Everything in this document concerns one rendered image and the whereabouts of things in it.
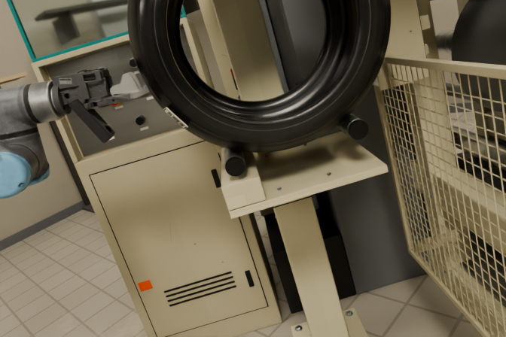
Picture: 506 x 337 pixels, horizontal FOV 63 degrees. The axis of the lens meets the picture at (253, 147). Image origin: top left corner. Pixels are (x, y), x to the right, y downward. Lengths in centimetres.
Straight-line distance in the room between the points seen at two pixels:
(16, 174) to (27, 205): 340
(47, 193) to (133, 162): 282
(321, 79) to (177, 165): 66
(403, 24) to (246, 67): 45
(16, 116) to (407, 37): 101
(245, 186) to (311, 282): 66
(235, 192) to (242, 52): 47
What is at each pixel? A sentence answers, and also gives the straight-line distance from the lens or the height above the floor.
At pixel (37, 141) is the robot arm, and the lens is 107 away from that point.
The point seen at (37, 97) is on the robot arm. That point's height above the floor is 116.
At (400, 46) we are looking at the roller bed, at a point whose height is 101.
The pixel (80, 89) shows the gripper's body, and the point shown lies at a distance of 98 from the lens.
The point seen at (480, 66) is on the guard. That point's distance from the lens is 82.
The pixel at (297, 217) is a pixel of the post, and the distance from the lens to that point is 137.
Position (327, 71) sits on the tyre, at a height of 101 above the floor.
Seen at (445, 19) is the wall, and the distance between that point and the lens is 393.
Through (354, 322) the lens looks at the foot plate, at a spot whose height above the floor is 1.
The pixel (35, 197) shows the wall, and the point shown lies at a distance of 431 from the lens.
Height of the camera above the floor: 116
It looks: 15 degrees down
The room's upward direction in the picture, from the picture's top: 17 degrees counter-clockwise
